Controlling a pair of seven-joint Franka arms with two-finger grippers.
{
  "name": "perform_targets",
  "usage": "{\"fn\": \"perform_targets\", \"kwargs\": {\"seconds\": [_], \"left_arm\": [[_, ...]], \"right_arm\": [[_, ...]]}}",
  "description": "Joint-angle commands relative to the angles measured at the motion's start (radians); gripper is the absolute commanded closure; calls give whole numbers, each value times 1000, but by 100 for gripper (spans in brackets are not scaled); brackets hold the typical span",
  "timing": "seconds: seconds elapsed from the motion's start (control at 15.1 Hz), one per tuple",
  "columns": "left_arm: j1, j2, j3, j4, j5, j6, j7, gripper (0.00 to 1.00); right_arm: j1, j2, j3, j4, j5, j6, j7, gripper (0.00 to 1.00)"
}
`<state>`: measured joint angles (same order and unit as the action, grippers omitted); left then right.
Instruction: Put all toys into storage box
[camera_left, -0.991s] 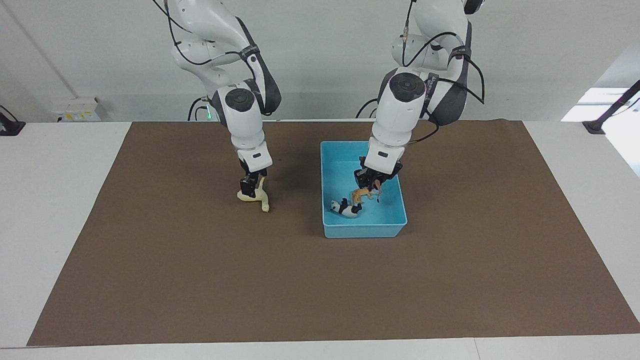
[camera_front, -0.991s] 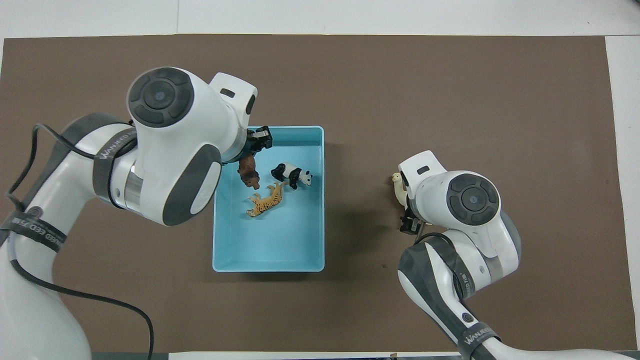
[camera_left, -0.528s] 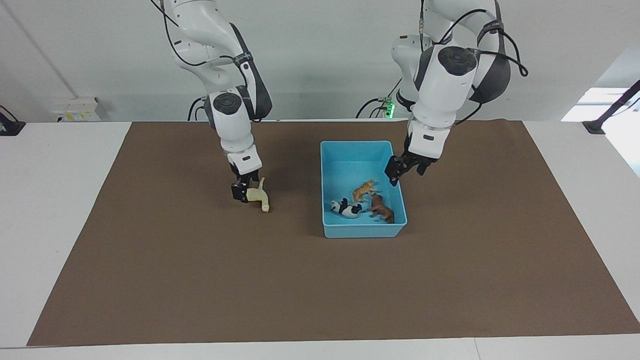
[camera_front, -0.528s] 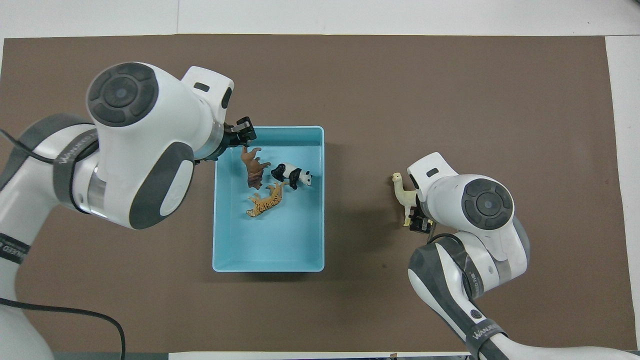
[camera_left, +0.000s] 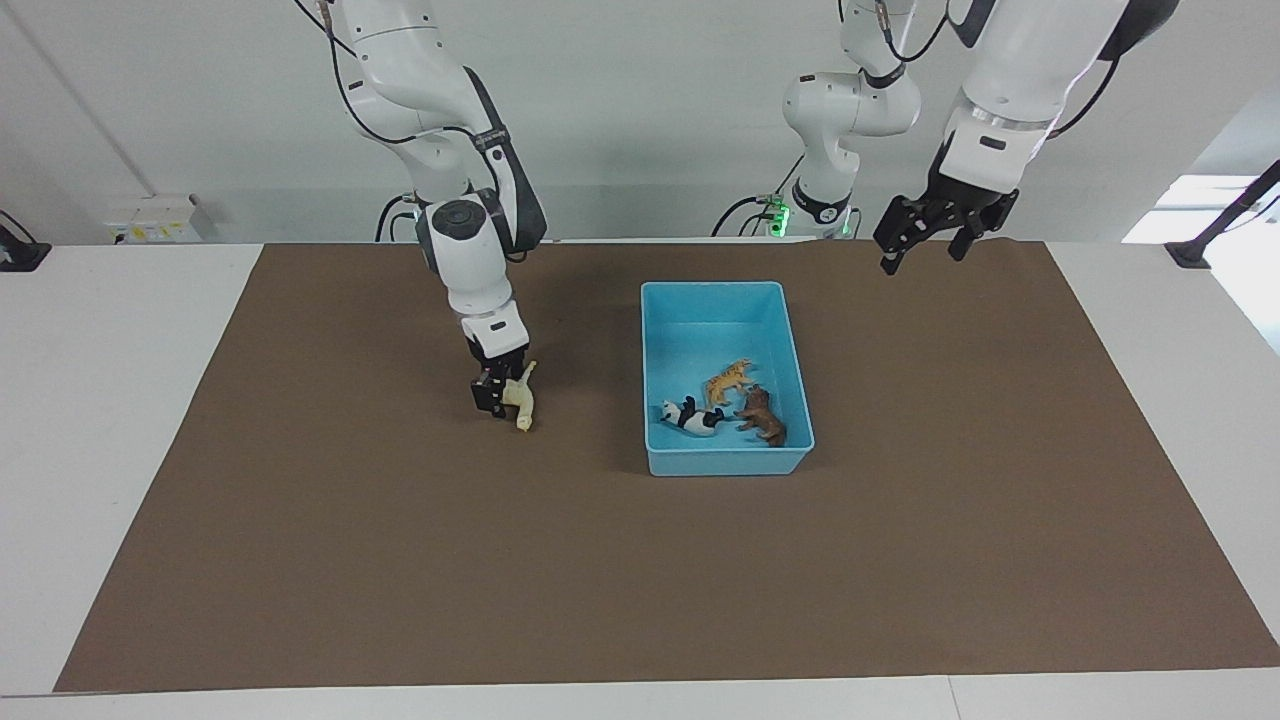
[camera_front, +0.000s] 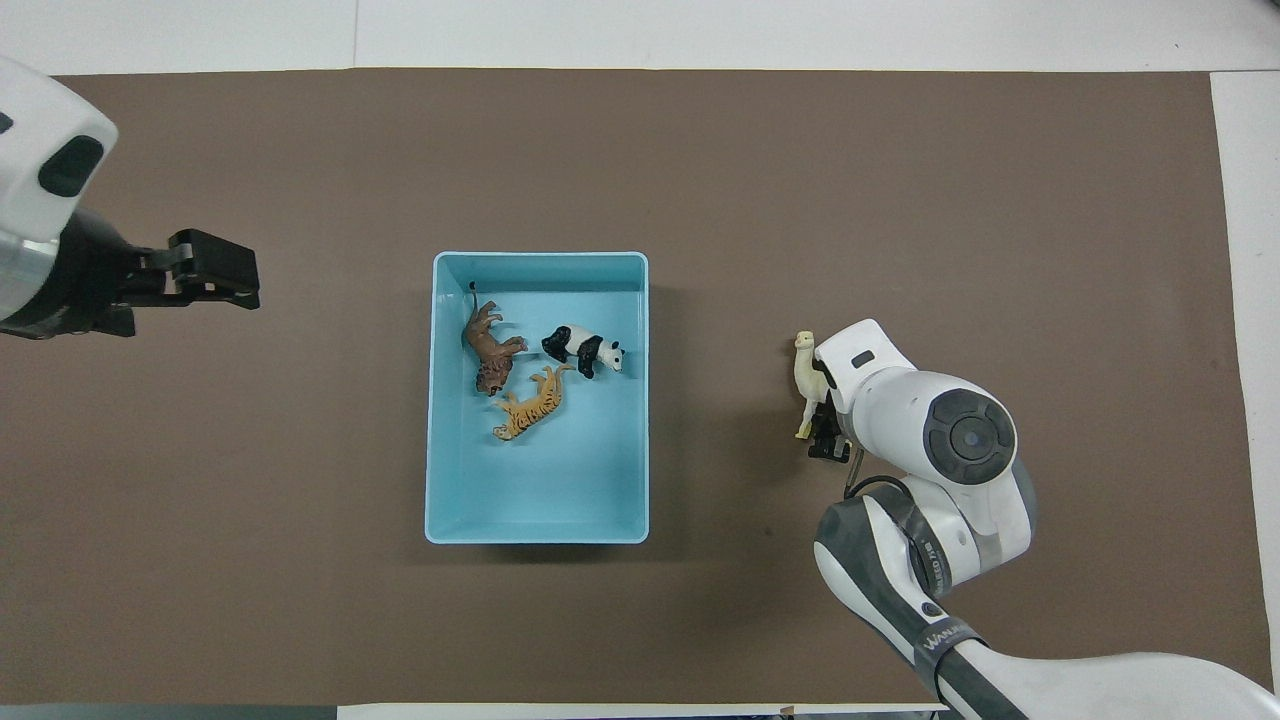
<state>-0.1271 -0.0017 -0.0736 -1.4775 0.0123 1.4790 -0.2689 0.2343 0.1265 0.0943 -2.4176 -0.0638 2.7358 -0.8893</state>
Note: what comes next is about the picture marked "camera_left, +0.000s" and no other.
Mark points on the black clamp mount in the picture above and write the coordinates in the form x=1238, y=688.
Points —
x=20, y=255

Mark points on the cream llama toy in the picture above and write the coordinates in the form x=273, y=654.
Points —
x=520, y=398

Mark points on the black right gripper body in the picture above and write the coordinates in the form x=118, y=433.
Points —
x=497, y=358

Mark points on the brown table mat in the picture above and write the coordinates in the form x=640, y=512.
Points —
x=600, y=580

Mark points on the brown lion toy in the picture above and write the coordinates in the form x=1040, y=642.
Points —
x=762, y=415

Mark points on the black slanted stand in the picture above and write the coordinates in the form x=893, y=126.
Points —
x=1225, y=215

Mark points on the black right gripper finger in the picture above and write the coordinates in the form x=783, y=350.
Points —
x=490, y=397

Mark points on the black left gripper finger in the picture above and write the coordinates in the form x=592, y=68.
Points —
x=972, y=235
x=905, y=225

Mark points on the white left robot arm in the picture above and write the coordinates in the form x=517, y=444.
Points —
x=850, y=110

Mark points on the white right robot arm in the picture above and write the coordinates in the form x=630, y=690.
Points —
x=470, y=250

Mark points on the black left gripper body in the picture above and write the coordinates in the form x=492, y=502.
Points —
x=970, y=200

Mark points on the blue plastic storage box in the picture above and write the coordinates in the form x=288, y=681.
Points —
x=720, y=320

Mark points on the black white panda toy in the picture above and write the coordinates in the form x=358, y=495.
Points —
x=692, y=420

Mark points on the orange tiger toy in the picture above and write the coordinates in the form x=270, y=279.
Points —
x=725, y=383

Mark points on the white socket box yellow labels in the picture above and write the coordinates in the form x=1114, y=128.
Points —
x=150, y=215

